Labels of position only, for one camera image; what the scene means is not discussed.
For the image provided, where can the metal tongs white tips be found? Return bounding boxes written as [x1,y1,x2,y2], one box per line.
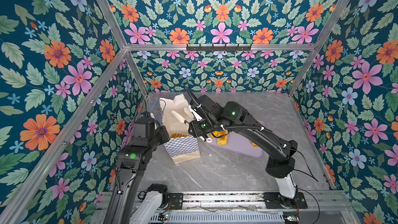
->
[171,111,212,143]

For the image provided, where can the checkered paper bag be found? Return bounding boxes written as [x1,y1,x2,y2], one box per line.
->
[151,94,201,164]

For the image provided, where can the lilac plastic tray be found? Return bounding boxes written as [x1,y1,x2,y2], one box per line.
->
[206,132,264,158]

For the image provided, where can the large striped loaf bread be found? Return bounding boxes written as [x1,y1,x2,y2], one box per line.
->
[170,133,189,139]

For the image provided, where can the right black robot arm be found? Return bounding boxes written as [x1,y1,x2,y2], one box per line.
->
[187,90,298,201]

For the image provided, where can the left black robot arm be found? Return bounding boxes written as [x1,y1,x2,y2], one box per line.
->
[104,117,170,224]

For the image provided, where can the yellow oval bread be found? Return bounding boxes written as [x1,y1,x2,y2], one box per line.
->
[210,131,222,139]

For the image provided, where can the long ridged glazed bread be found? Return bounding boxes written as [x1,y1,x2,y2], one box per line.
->
[217,131,229,146]

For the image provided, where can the black hook rail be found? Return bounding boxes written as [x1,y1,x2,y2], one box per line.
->
[186,44,252,52]

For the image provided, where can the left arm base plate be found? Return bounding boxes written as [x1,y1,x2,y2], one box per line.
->
[160,192,184,210]

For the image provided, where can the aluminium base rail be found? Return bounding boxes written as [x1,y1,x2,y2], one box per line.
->
[90,190,361,224]

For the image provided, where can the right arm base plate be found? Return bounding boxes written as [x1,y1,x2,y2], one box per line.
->
[263,192,308,209]

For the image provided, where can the aluminium frame bars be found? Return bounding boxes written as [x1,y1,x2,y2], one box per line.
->
[0,0,368,224]

